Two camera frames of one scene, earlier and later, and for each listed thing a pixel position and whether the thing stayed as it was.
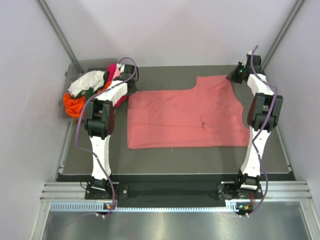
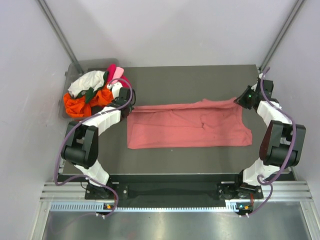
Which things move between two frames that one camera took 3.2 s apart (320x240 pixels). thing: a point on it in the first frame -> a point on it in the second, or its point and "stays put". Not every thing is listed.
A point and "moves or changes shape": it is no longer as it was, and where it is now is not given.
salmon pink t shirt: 207,115 moves or changes shape
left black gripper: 133,90 -> 131,108
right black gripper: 232,76 -> 241,100
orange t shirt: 74,106 stays put
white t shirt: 94,80 stays put
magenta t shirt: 111,69 stays put
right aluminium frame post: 299,4 stays put
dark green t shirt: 87,94 stays put
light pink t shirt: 117,73 stays put
